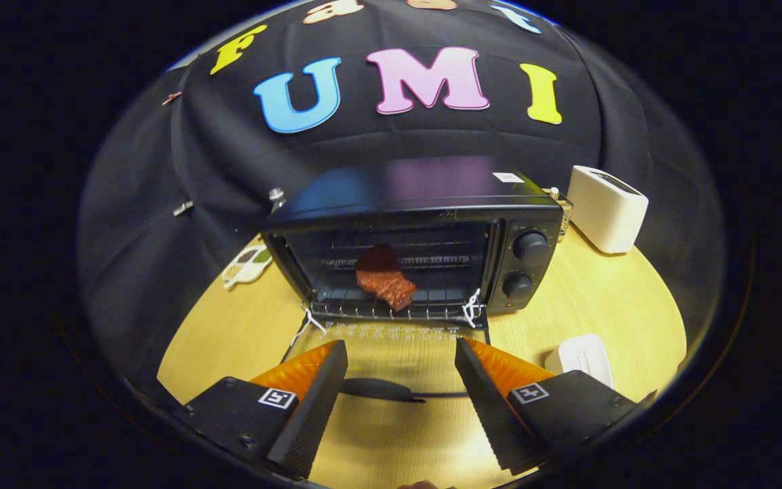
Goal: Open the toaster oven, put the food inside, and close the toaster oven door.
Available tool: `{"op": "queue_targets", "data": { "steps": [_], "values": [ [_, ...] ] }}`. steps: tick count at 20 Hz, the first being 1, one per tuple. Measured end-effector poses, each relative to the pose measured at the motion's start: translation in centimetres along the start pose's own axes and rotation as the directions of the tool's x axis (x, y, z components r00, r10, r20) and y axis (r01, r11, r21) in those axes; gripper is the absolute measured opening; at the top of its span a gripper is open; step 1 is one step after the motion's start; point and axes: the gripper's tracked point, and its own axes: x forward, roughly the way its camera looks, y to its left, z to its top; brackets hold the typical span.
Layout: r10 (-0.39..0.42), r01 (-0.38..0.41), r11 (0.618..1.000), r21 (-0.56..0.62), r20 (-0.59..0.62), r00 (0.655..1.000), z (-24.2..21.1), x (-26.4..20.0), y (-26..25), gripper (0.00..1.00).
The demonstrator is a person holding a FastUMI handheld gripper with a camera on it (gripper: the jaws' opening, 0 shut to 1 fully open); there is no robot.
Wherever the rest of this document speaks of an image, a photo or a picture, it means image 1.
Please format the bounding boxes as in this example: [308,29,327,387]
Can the black toaster oven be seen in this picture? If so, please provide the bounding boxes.
[260,156,565,403]

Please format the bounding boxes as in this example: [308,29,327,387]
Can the white bread toaster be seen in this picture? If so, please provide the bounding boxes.
[567,165,650,255]

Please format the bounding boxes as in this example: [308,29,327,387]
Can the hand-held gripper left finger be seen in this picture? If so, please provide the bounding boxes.
[184,340,350,479]

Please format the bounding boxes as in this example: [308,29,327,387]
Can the wire utensil holder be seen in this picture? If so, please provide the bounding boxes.
[547,187,574,238]

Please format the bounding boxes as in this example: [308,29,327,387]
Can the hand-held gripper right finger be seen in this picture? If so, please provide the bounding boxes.
[454,336,638,475]

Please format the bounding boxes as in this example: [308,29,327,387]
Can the red meat slice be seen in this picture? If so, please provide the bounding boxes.
[354,245,417,312]

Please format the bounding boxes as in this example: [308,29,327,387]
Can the white ribbed tray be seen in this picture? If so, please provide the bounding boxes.
[544,333,614,389]

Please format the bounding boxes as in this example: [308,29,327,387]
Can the divided white condiment dish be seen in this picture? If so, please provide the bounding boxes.
[221,243,274,289]

